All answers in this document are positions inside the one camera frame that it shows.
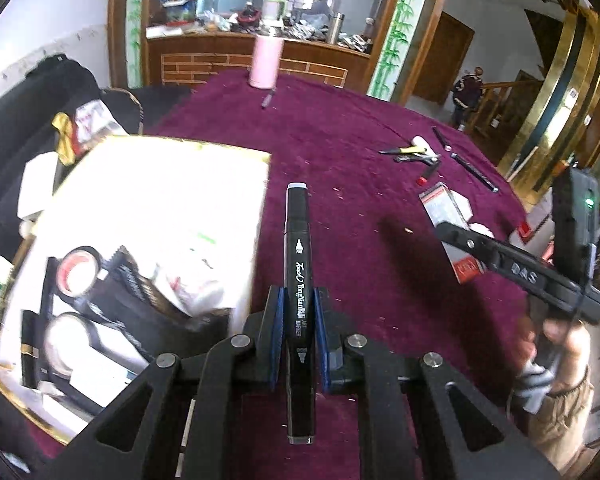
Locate red and white snack bag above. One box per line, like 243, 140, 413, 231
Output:
73, 101, 112, 157

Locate wooden door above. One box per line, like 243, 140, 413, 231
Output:
412, 12, 476, 107

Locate black cushion gold trim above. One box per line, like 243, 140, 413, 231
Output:
100, 87, 147, 137

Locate black tape roll red core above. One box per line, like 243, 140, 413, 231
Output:
54, 246, 104, 307

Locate gold-rimmed white box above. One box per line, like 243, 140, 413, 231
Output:
0, 135, 273, 448

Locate clear plastic box red label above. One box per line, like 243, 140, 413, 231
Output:
419, 182, 485, 284

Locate maroon velvet tablecloth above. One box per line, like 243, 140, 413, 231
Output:
30, 67, 562, 480

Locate steel thermos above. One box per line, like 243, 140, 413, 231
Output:
327, 11, 346, 44

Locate bamboo painted panel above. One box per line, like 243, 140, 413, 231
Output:
125, 0, 149, 87
369, 0, 432, 102

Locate black foil pouch gold pattern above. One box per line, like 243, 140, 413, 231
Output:
99, 245, 156, 307

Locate pink thermos bottle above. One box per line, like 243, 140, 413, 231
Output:
248, 34, 285, 89

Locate black pen red cap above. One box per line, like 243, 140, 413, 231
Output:
415, 157, 444, 186

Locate white cardboard sheet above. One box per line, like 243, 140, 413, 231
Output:
18, 152, 64, 222

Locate white bottle red label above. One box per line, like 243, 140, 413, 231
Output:
152, 259, 230, 318

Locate person's right hand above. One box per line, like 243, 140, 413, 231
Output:
519, 309, 593, 396

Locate black marker white ends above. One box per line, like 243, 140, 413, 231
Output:
283, 182, 315, 447

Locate long black pen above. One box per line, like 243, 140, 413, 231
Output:
450, 152, 501, 194

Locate black tape roll white core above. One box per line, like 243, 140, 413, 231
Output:
44, 311, 98, 377

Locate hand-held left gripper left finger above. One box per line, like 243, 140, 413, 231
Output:
40, 285, 284, 480

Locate black lipstick gold band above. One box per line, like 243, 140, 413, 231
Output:
21, 309, 42, 392

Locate wooden stair railing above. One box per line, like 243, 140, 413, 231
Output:
466, 77, 542, 142

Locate black leather sofa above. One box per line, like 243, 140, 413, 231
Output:
0, 54, 147, 241

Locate wooden counter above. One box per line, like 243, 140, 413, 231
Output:
146, 29, 374, 92

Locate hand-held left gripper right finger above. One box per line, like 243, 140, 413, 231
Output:
314, 286, 561, 480

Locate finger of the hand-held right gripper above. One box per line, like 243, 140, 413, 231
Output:
434, 220, 511, 281

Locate gold door frame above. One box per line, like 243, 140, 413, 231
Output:
496, 0, 600, 212

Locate yellow snack bag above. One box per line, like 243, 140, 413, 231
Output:
51, 112, 79, 167

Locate white tumbler green lid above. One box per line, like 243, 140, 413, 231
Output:
262, 0, 286, 27

